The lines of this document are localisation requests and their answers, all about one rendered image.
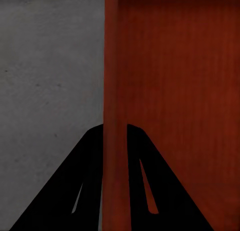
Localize storage box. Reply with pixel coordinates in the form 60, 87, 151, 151
102, 0, 240, 231

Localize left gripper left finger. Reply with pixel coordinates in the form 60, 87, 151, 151
10, 124, 104, 231

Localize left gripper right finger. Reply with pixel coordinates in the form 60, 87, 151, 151
127, 124, 214, 231

